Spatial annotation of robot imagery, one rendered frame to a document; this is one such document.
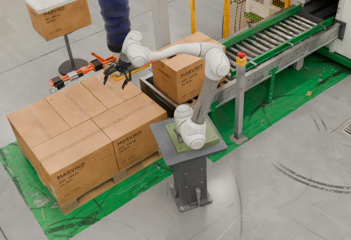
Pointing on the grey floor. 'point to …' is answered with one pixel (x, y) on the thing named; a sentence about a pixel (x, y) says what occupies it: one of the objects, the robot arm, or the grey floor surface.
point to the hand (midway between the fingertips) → (113, 84)
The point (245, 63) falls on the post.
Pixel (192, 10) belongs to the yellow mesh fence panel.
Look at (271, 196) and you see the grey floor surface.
